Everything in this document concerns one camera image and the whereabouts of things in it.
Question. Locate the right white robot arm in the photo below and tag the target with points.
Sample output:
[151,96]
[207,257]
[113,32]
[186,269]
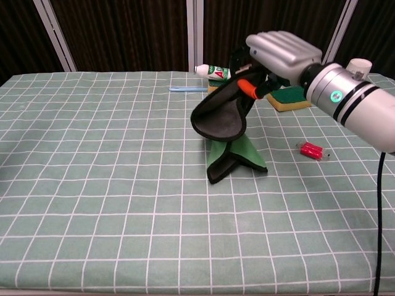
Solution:
[355,98]

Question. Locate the green checked tablecloth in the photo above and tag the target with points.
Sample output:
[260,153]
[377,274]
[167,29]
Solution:
[123,200]

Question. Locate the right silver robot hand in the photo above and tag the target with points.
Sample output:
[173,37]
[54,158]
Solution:
[284,52]

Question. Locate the red candy clear wrapper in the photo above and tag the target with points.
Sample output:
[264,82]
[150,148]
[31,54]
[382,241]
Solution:
[310,151]

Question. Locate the white partition post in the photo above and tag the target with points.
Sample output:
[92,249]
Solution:
[54,34]
[338,27]
[195,34]

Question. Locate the white bottle green label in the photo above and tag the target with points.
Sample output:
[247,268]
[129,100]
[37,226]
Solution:
[213,71]

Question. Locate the dark ribbed partition panel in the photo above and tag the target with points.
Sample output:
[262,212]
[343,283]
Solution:
[18,37]
[234,18]
[123,34]
[379,27]

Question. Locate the blue toothbrush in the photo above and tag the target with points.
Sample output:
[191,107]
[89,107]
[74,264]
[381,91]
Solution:
[185,89]

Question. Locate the green and black cloth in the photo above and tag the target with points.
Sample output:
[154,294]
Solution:
[222,120]

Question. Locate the yellow and green sponge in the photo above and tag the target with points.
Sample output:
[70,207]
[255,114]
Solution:
[212,87]
[288,103]

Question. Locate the white paper cup stack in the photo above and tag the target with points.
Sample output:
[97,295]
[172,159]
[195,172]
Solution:
[359,64]

